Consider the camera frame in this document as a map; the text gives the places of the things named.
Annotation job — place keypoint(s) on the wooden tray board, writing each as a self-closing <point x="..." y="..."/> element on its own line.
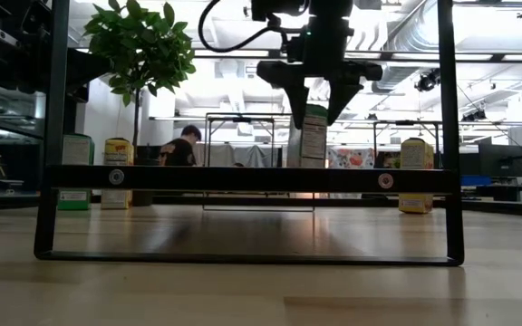
<point x="243" y="179"/>

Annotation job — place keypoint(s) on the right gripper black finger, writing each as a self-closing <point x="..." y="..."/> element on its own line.
<point x="337" y="99"/>
<point x="299" y="102"/>

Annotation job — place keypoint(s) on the dark lab workbench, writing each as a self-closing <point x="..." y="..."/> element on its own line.
<point x="16" y="136"/>

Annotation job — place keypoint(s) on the blue tray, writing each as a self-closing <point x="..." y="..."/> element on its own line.
<point x="476" y="180"/>

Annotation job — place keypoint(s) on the floral patterned cloth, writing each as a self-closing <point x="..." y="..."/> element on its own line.
<point x="351" y="158"/>

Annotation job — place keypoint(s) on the black aluminium table frame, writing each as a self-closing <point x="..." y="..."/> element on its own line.
<point x="515" y="209"/>

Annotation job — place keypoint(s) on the black computer monitor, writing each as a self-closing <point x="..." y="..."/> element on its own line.
<point x="501" y="160"/>

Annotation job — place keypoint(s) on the yellow cereal box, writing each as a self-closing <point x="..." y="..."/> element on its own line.
<point x="118" y="154"/>
<point x="415" y="154"/>

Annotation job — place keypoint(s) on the green cereal box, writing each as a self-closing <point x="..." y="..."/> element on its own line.
<point x="314" y="140"/>
<point x="77" y="151"/>

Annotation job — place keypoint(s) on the silver shelf screw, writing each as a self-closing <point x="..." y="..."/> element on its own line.
<point x="116" y="177"/>
<point x="385" y="180"/>

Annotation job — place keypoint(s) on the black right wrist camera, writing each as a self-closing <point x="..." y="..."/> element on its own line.
<point x="296" y="50"/>

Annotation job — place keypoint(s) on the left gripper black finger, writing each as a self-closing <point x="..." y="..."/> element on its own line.
<point x="82" y="78"/>
<point x="82" y="61"/>

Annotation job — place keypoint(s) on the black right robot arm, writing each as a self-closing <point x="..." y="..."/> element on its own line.
<point x="329" y="6"/>

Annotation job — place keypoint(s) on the grey cloth cover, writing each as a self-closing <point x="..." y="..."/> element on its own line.
<point x="243" y="156"/>

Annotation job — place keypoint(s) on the person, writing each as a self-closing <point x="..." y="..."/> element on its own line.
<point x="179" y="151"/>

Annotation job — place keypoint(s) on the black ceiling spotlight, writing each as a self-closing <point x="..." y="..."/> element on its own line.
<point x="474" y="116"/>
<point x="426" y="81"/>

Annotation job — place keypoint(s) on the green leafy plant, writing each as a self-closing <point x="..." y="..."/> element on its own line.
<point x="143" y="45"/>

